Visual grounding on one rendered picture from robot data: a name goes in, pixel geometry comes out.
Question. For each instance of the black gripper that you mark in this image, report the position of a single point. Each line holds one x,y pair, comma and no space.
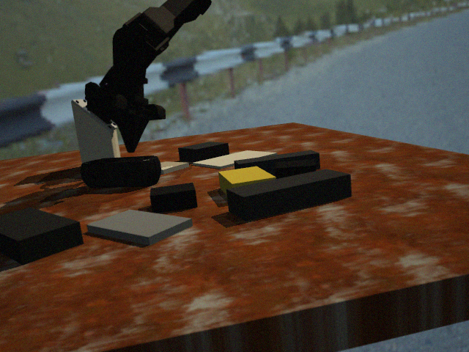
131,110

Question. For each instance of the dark grey controller unit with green rocker switches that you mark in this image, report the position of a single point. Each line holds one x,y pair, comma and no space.
138,171

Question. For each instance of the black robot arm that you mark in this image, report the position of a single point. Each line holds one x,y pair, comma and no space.
145,36

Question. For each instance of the yellow box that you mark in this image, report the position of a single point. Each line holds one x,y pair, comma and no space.
241,177

